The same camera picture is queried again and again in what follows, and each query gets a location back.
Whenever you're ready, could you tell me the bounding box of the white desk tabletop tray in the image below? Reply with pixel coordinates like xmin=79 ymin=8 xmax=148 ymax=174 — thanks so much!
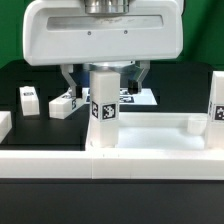
xmin=85 ymin=111 xmax=224 ymax=153

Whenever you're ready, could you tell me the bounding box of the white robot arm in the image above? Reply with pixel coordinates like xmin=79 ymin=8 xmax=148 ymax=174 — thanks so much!
xmin=23 ymin=0 xmax=184 ymax=75

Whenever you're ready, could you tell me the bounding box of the fiducial marker sheet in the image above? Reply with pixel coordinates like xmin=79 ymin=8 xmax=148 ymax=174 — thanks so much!
xmin=68 ymin=87 xmax=158 ymax=106

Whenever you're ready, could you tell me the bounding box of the white front fence bar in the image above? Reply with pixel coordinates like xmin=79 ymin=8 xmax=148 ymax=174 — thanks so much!
xmin=0 ymin=150 xmax=224 ymax=180

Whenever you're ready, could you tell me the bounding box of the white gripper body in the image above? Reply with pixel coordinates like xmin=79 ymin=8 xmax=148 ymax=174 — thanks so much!
xmin=23 ymin=0 xmax=184 ymax=66

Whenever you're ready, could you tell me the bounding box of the white left fence block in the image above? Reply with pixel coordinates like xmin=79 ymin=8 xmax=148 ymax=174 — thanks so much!
xmin=0 ymin=111 xmax=12 ymax=143

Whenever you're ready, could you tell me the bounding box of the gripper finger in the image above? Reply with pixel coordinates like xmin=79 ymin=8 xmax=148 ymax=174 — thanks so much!
xmin=128 ymin=61 xmax=150 ymax=95
xmin=60 ymin=64 xmax=83 ymax=98

